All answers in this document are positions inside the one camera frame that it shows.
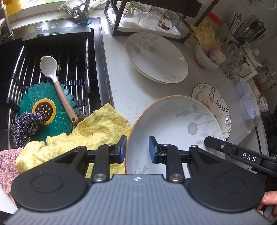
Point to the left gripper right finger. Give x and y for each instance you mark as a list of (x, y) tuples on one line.
[(170, 156)]

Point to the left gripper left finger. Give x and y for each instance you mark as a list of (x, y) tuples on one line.
[(104, 156)]

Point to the white plate with orange rim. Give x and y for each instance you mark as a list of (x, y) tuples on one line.
[(178, 120)]

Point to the light blue plastic bowl front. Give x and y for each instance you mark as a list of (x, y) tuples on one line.
[(248, 108)]

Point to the light blue plastic bowl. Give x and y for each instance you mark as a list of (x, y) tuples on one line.
[(242, 88), (248, 108)]

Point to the large leaf-pattern white bowl plate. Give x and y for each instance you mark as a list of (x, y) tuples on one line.
[(156, 58)]

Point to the chrome kitchen faucet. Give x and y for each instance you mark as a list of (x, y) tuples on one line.
[(6, 31)]

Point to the person's right hand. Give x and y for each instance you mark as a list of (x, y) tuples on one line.
[(269, 198)]

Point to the yellow dish cloth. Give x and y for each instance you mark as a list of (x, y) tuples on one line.
[(103, 126)]

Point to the patterned bowl with spices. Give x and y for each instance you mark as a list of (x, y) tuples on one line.
[(263, 105)]

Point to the light blue plastic bowl back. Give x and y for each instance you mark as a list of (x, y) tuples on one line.
[(242, 88)]

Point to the floral patterned plate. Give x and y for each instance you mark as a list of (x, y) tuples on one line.
[(212, 99)]

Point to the purple scrubber sponge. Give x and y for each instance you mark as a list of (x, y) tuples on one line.
[(26, 126)]

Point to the green sunflower silicone mat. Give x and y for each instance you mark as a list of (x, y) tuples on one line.
[(43, 97)]

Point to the pink cloth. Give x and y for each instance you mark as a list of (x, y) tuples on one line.
[(8, 169)]

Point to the sink drying rack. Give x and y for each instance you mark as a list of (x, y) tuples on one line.
[(67, 59)]

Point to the white rice spoon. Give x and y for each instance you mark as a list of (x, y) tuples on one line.
[(57, 84)]

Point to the bowl with onion and mushrooms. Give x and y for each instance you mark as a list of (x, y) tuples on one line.
[(214, 59)]

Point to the green chopstick holder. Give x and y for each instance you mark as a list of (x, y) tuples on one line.
[(254, 32)]

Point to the drinking glass on tray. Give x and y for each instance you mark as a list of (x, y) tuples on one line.
[(151, 20), (132, 15), (167, 21)]

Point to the red-lid plastic jar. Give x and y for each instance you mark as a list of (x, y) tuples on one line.
[(215, 19)]

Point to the orange detergent bottle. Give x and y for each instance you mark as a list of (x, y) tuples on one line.
[(13, 6)]

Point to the wire rack with glass cups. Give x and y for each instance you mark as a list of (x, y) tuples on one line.
[(235, 60)]

